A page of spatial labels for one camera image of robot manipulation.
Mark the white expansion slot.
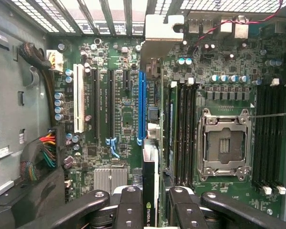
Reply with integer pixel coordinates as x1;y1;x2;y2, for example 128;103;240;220
72;63;85;134

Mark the blue expansion slot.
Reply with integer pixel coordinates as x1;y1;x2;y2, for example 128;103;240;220
137;71;147;146

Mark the short black expansion slot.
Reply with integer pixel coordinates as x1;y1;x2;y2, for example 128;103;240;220
123;70;131;92

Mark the long black expansion slot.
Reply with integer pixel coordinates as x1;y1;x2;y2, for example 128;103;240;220
91;68;100;141
107;69;115;139

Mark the silver chipset heatsink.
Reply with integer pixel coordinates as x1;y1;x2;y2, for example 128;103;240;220
93;167;128;195

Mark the metal CPU socket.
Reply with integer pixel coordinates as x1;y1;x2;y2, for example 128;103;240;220
196;108;253;182

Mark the red and black wire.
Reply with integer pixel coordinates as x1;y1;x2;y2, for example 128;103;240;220
192;0;285;57

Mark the thin metal locking lever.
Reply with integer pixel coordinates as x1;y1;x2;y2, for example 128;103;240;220
249;112;286;119

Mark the black connector with coloured wires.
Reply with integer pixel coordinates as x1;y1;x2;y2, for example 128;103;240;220
20;125;66;182

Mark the open black PC case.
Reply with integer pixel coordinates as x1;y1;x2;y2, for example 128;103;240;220
0;0;286;229

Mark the green motherboard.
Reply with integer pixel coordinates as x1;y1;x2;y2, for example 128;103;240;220
45;35;286;217

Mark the black RAM slot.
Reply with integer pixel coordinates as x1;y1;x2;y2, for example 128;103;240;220
177;80;184;187
271;78;280;189
279;78;286;195
262;84;272;195
184;78;191;187
252;84;263;189
190;80;197;186

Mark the white power connector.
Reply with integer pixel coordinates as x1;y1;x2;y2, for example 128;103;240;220
45;49;64;75

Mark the black sleeved power cable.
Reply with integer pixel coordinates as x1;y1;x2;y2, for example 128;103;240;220
17;42;56;127

